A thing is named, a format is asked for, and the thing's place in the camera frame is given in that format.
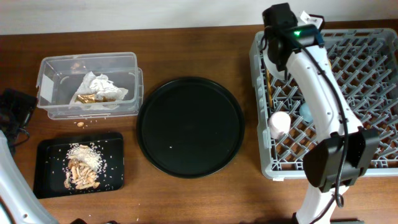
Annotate wooden chopstick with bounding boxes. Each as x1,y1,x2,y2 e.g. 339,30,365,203
266,69,274,109

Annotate light blue plastic cup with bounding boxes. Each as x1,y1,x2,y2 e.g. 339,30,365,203
299,103,313,123

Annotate pink plastic cup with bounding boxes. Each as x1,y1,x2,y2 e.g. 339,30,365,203
268,111,291,139

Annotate white napkin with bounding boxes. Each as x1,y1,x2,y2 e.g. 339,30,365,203
68,72,129,110

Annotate gold snack wrapper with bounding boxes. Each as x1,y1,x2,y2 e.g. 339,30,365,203
75,94,115,104

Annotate food scraps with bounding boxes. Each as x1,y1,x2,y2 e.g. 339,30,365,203
63,142,108,190

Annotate grey plate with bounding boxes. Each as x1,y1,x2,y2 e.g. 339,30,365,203
262,47,285,80

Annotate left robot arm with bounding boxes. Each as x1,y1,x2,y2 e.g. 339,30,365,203
1,88,58,223

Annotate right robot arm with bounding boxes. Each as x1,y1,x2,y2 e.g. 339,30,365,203
261,3,379,223

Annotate grey dishwasher rack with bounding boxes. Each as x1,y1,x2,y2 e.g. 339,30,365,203
249,29,397,180

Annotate clear plastic waste bin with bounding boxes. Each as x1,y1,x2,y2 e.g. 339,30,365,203
36,52,144,120

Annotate round black tray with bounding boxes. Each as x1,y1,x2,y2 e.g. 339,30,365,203
136,77,245,179

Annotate black rectangular tray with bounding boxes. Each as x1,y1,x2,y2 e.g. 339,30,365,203
33,133,124,199

